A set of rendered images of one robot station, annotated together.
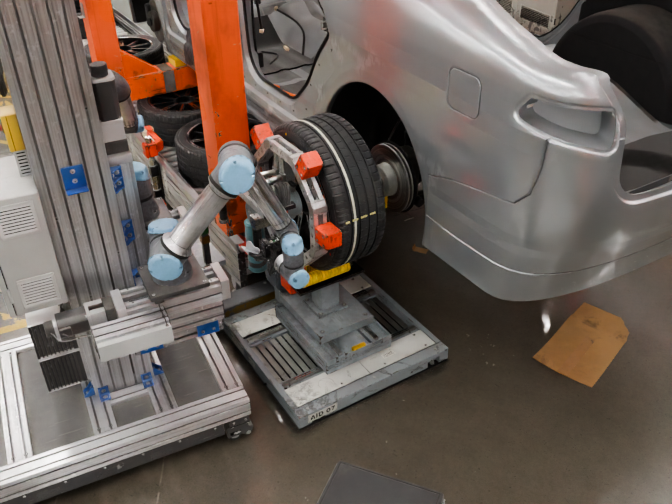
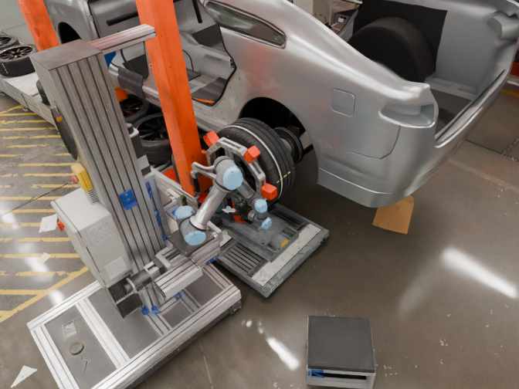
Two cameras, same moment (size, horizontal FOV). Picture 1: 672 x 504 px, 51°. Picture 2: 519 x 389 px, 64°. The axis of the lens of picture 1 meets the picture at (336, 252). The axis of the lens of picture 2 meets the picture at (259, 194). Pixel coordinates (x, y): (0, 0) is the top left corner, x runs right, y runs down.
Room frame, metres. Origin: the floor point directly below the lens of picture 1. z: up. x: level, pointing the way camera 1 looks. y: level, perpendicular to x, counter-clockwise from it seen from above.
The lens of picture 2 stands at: (0.29, 0.59, 2.72)
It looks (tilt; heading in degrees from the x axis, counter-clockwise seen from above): 41 degrees down; 347
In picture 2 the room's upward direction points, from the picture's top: 5 degrees counter-clockwise
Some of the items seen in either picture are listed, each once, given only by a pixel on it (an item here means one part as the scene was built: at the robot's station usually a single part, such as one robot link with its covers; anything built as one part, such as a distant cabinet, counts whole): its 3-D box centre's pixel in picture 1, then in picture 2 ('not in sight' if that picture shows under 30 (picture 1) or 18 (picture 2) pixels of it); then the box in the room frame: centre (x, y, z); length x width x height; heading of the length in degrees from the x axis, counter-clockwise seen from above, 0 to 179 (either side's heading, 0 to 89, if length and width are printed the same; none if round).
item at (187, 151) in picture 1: (229, 149); (162, 136); (4.13, 0.67, 0.39); 0.66 x 0.66 x 0.24
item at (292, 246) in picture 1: (292, 248); (259, 208); (2.14, 0.16, 0.95); 0.11 x 0.08 x 0.11; 10
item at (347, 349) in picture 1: (331, 325); (262, 233); (2.69, 0.03, 0.13); 0.50 x 0.36 x 0.10; 32
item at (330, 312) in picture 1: (324, 288); (256, 214); (2.74, 0.06, 0.32); 0.40 x 0.30 x 0.28; 32
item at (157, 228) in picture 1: (166, 238); (185, 218); (2.17, 0.62, 0.98); 0.13 x 0.12 x 0.14; 10
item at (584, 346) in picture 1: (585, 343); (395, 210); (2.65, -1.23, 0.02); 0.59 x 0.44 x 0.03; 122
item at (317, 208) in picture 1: (288, 203); (235, 174); (2.65, 0.20, 0.85); 0.54 x 0.07 x 0.54; 32
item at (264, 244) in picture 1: (274, 252); (244, 209); (2.26, 0.24, 0.86); 0.12 x 0.08 x 0.09; 32
